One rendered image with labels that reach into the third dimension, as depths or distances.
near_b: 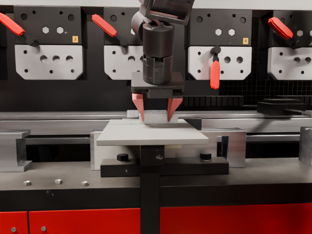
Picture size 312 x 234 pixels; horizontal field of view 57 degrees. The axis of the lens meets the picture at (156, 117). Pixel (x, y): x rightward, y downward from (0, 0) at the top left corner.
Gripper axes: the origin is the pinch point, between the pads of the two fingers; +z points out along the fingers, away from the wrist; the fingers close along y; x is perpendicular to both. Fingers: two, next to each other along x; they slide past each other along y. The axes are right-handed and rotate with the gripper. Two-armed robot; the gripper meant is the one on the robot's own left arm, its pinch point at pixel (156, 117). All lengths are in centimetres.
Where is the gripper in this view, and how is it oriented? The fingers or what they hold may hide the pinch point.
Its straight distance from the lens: 62.2
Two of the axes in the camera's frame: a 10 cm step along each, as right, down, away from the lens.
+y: -10.0, 0.2, -0.7
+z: -0.3, 8.3, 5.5
